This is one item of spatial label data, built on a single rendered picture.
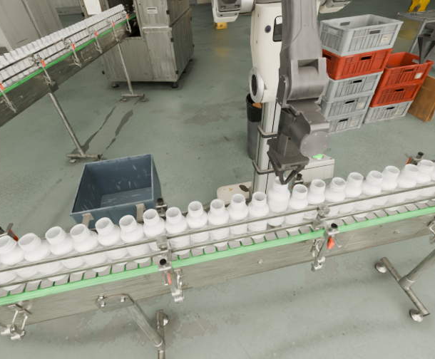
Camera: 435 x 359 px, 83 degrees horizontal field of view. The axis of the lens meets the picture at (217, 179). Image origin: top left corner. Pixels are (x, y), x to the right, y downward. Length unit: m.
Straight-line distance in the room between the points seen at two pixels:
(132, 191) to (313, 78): 1.09
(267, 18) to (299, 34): 0.58
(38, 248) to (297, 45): 0.72
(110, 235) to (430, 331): 1.85
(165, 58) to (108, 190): 3.11
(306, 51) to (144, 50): 3.88
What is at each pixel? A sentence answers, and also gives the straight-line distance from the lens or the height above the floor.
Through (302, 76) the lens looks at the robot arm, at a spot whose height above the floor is 1.48.
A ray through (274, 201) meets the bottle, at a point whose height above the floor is 1.15.
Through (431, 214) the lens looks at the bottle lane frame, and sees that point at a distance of 1.11.
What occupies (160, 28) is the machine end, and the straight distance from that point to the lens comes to 4.09.
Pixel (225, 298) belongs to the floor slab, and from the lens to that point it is 1.77.
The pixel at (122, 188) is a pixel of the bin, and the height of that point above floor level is 0.76.
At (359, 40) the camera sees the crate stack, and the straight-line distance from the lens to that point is 2.85.
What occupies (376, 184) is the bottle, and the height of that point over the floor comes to 1.14.
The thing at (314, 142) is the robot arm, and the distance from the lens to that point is 0.48.
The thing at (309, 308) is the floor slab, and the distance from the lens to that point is 1.82.
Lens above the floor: 1.65
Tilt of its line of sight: 43 degrees down
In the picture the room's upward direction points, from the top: 3 degrees counter-clockwise
